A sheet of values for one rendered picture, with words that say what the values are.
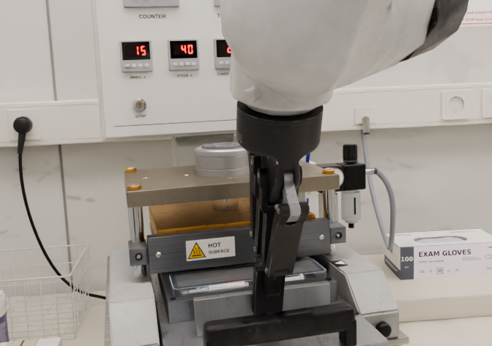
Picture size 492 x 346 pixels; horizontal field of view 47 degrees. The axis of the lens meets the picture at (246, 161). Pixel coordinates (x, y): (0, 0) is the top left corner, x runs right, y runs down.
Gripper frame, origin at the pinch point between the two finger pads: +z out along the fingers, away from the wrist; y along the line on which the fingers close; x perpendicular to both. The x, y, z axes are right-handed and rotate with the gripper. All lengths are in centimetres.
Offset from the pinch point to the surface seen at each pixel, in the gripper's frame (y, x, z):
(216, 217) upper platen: -17.2, -2.4, 2.3
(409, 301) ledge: -32, 39, 36
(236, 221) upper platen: -14.4, -0.3, 1.3
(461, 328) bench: -25, 47, 38
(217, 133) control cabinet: -37.4, 1.3, -0.5
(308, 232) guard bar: -11.8, 8.4, 2.3
